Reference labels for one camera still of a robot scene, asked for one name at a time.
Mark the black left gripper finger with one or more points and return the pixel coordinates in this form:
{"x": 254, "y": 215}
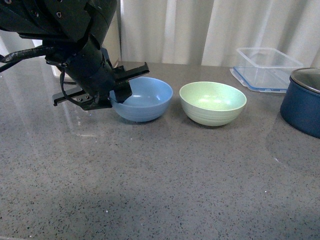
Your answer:
{"x": 122, "y": 92}

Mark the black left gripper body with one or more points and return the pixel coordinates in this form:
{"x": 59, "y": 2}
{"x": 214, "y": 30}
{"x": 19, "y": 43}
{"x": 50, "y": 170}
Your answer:
{"x": 88, "y": 81}

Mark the blue bowl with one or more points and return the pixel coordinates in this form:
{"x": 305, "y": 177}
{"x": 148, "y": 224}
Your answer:
{"x": 149, "y": 100}

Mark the green bowl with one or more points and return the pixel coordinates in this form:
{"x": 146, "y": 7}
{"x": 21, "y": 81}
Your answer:
{"x": 211, "y": 103}

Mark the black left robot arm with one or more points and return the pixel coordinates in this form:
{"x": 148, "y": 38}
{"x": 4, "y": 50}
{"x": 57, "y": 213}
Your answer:
{"x": 72, "y": 33}

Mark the cream toaster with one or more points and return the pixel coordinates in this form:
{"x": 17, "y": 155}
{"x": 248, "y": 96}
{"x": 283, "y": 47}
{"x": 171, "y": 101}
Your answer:
{"x": 112, "y": 42}

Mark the white curtain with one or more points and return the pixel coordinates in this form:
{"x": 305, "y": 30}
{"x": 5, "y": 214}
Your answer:
{"x": 209, "y": 32}

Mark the clear plastic container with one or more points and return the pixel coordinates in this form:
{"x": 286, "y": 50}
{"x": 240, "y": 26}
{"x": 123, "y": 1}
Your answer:
{"x": 267, "y": 58}

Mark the blue saucepan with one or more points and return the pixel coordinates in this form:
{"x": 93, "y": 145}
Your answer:
{"x": 301, "y": 104}

